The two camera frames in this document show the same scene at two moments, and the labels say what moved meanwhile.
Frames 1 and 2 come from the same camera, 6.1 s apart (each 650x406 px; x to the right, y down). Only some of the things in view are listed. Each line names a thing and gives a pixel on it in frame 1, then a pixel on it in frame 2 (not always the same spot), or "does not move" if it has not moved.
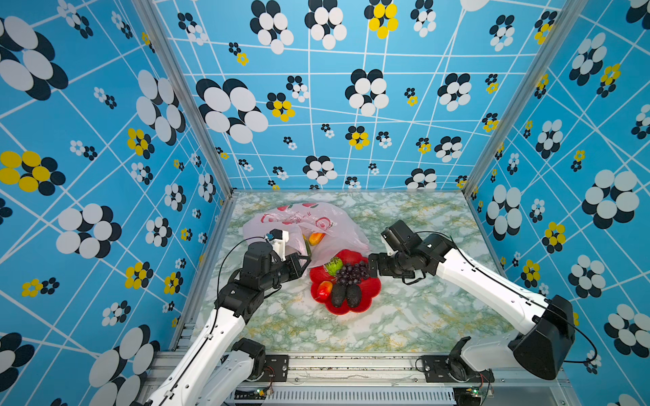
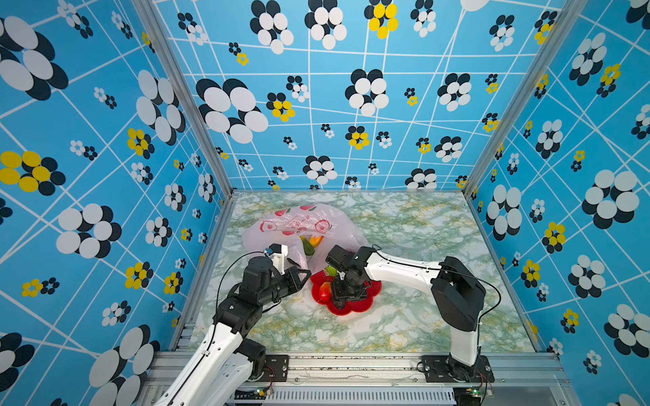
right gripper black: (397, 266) → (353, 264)
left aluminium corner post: (186, 92) does not move
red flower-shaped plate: (322, 282) does not move
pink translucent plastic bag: (316, 230) does not move
